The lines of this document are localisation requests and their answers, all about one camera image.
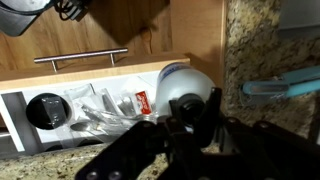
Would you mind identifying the steel drawer bar handle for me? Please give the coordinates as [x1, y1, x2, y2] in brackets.
[33, 47, 129, 73]

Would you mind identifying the teal handled tool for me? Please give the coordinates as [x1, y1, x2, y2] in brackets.
[241, 65, 320, 107]

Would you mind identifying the wooden drawer white inside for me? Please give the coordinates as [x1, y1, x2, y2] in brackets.
[0, 52, 191, 158]

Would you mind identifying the red and white packet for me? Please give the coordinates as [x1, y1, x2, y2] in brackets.
[134, 90, 152, 115]

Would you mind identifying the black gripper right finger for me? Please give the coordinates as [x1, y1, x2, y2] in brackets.
[195, 87, 320, 180]

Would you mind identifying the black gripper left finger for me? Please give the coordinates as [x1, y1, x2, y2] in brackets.
[74, 114, 209, 180]

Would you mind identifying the steel sink basin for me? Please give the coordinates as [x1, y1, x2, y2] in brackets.
[278, 0, 320, 40]

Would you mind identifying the wooden cabinet door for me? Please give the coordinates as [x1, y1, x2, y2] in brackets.
[0, 0, 174, 73]

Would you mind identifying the black round container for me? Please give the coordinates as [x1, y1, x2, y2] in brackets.
[25, 92, 73, 131]

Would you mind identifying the clear bag of cutlery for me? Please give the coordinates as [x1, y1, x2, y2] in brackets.
[64, 83, 158, 135]

